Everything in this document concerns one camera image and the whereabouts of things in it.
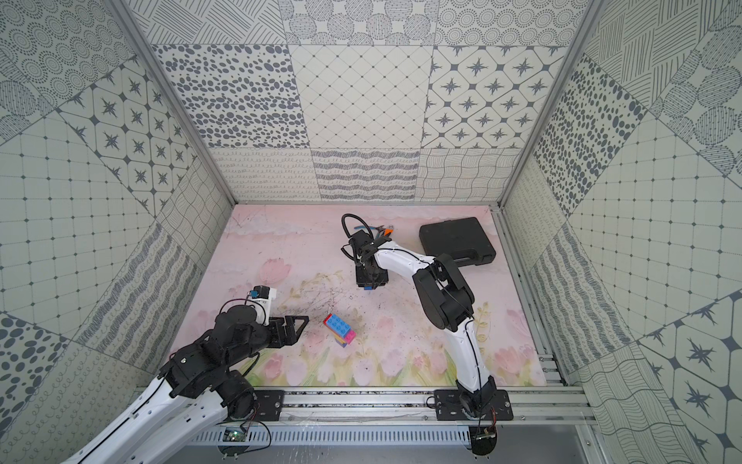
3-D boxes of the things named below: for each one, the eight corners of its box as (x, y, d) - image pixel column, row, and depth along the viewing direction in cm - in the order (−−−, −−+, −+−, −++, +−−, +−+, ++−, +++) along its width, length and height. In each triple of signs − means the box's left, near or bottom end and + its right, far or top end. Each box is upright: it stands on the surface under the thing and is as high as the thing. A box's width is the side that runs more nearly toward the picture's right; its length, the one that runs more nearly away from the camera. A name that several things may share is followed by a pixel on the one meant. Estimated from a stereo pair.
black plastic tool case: (423, 267, 103) (425, 257, 99) (418, 225, 116) (420, 215, 111) (492, 267, 103) (497, 258, 99) (480, 226, 116) (484, 216, 112)
